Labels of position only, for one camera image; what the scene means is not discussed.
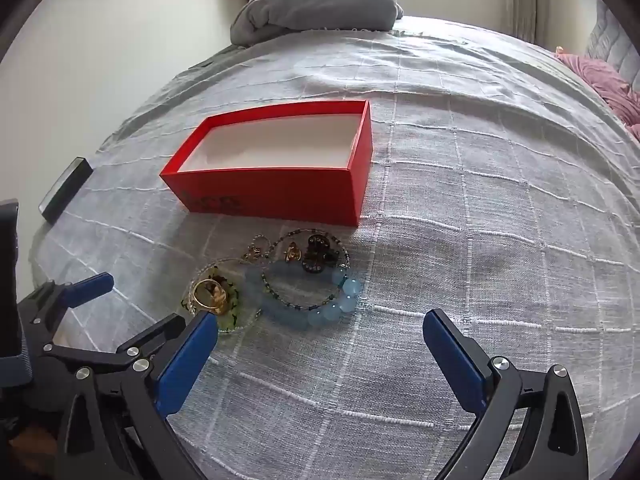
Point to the pink pillow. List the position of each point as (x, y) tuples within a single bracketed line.
[(595, 80), (634, 132)]

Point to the black claw hair clip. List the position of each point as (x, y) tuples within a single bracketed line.
[(317, 255)]

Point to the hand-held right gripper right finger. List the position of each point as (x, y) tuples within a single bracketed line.
[(454, 360)]

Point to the grey quilted headboard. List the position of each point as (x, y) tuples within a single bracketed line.
[(612, 35)]

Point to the grey pillow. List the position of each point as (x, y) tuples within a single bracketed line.
[(320, 5)]

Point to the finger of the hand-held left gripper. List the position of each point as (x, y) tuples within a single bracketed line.
[(92, 286), (150, 334)]

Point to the grey checked bedspread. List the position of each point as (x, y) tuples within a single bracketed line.
[(500, 210)]

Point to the gold earring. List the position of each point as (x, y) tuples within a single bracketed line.
[(291, 252), (255, 250)]

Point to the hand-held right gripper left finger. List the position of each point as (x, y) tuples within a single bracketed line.
[(186, 360)]

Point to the red and white tray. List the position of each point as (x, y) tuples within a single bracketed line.
[(280, 195)]

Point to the black rectangular device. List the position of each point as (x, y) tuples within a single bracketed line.
[(65, 190)]

